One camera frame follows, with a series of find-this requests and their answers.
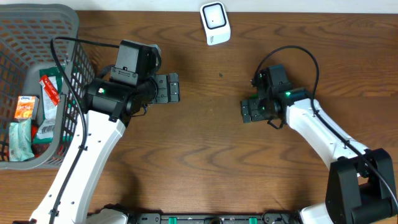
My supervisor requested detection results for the green lid seasoning jar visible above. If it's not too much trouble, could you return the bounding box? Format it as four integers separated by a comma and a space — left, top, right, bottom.
249, 94, 258, 100

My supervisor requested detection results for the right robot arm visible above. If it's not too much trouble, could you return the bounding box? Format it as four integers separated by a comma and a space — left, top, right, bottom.
241, 88, 397, 223

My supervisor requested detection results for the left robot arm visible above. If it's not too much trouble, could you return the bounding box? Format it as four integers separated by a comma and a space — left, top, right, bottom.
28, 73, 180, 223

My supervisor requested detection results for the white barcode scanner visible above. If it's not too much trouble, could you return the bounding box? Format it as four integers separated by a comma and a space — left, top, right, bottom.
200, 1, 231, 45

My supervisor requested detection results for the red stick sachet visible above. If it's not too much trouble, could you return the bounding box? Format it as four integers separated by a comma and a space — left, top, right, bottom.
39, 75, 60, 106

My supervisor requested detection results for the orange tissue pack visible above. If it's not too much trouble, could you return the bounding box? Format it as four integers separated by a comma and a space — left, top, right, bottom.
14, 96, 40, 121

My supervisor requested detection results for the red snack packet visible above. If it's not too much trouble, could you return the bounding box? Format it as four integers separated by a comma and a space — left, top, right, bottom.
31, 125, 50, 157

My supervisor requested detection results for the grey plastic mesh basket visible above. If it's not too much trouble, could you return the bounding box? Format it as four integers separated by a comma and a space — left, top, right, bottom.
1, 4, 95, 170

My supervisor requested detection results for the light green wipes pack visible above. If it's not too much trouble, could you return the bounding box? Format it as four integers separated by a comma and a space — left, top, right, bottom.
9, 118, 34, 162

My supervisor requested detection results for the right black cable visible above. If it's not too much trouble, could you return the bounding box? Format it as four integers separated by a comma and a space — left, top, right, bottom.
253, 45, 398, 212

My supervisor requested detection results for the black cable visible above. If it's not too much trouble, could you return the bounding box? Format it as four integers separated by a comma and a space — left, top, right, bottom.
253, 45, 398, 212
48, 36, 121, 224

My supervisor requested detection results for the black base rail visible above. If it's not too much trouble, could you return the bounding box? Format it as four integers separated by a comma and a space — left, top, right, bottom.
86, 212, 302, 224

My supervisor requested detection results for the left black cable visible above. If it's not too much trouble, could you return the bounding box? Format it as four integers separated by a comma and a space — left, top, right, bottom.
48, 36, 121, 224

